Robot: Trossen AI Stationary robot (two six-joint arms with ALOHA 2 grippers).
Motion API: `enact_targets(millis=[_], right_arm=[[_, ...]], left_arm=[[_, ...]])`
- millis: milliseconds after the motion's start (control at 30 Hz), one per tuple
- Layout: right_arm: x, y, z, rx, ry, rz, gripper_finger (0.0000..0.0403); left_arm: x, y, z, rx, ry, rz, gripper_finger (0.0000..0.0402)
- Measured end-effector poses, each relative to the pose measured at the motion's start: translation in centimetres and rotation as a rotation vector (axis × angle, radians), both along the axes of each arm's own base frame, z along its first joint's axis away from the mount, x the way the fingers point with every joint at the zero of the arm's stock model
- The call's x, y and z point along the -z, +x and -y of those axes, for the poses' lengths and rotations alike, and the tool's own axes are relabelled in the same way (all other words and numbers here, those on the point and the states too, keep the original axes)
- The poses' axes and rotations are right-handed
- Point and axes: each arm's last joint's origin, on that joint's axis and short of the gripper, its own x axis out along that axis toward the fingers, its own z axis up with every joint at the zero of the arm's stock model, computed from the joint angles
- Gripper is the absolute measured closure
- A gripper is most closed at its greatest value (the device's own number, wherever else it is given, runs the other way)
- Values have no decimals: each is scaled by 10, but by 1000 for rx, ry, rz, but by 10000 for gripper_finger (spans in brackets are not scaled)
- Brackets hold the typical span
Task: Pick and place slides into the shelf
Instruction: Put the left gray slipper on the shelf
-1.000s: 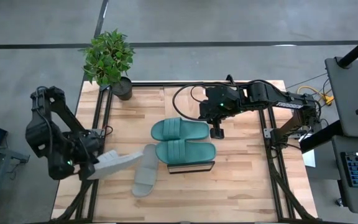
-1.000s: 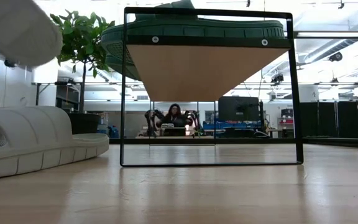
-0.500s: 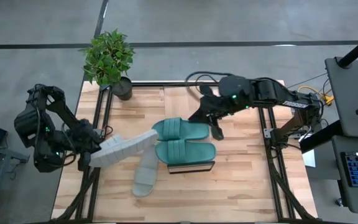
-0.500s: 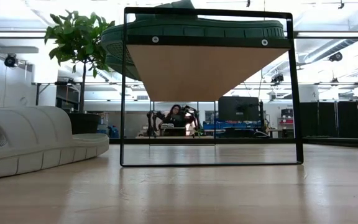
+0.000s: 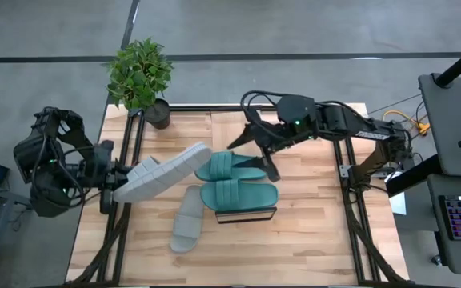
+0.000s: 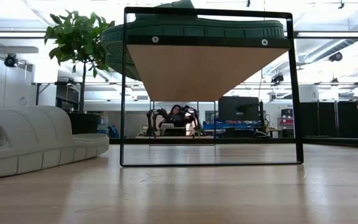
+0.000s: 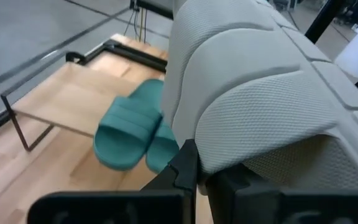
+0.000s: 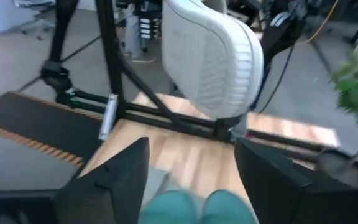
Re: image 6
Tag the green slide sandal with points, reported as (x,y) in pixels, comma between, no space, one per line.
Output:
(197,31)

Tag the light grey slide sandal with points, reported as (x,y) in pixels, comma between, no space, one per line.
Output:
(42,140)

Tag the background black robot arm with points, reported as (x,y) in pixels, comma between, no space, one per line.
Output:
(154,118)
(193,115)

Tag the person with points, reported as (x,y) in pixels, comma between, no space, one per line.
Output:
(175,118)

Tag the blue storage bins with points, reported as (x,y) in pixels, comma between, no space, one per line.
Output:
(235,125)

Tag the black monitor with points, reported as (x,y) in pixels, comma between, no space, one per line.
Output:
(238,109)

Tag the black ceiling lamp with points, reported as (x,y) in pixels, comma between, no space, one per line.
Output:
(336,57)
(277,78)

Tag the potted green plant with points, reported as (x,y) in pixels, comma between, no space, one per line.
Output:
(79,40)

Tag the white pillar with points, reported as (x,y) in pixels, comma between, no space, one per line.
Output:
(309,93)

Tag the black partition panels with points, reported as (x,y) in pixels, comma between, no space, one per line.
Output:
(322,119)

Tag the black frame wooden shelf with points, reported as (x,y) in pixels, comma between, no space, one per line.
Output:
(204,71)

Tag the black table edge rail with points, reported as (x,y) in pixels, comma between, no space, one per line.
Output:
(337,141)

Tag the black ceiling camera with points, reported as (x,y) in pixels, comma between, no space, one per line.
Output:
(10,60)

